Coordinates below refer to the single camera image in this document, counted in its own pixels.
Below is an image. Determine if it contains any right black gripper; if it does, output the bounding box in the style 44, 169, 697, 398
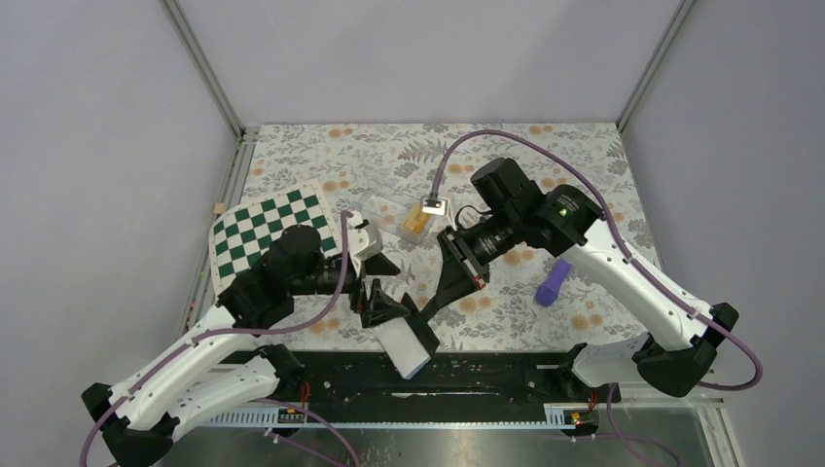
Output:
434, 205, 522, 308

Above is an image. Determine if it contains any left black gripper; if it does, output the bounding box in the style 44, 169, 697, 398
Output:
292, 253, 412, 326

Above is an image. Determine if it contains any black leather card holder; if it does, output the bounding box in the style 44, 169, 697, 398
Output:
401, 293, 440, 359

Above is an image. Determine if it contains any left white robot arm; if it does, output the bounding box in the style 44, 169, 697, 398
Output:
82, 216, 400, 466

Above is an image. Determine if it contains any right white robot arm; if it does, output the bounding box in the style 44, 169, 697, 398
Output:
420, 158, 738, 401

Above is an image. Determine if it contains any floral table mat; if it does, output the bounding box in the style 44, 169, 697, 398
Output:
239, 124, 658, 351

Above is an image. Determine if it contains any clear plastic box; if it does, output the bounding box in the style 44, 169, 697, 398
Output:
356, 176, 455, 246

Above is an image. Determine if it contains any purple cylindrical marker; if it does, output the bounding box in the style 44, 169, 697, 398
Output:
534, 259, 572, 306

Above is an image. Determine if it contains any green white checkered board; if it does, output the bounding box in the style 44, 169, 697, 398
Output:
208, 179, 341, 294

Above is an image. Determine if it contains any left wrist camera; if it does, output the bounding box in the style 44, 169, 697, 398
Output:
347, 217, 383, 262

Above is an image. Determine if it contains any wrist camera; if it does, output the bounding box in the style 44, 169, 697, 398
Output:
420, 197, 450, 216
347, 217, 383, 262

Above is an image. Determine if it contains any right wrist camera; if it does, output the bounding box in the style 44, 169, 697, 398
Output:
420, 197, 450, 216

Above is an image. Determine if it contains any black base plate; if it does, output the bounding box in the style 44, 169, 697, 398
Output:
261, 350, 622, 410

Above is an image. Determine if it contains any white slotted cable duct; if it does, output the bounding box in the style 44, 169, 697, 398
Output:
203, 397, 580, 430

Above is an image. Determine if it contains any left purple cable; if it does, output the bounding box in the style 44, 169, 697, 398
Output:
78, 209, 356, 467

